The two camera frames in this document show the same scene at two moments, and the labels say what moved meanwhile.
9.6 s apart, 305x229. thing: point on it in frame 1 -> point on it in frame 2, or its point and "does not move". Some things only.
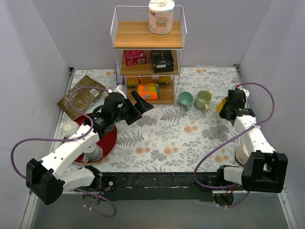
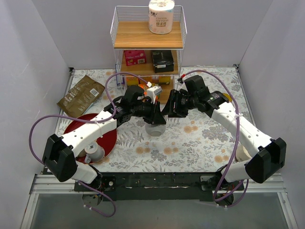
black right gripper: [228, 113] -> [176, 105]
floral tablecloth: [188, 136] does not move
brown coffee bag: [82, 99] does not move
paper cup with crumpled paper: [242, 154] does not move
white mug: [69, 128] -> [155, 130]
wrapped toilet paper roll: [160, 14] does not move
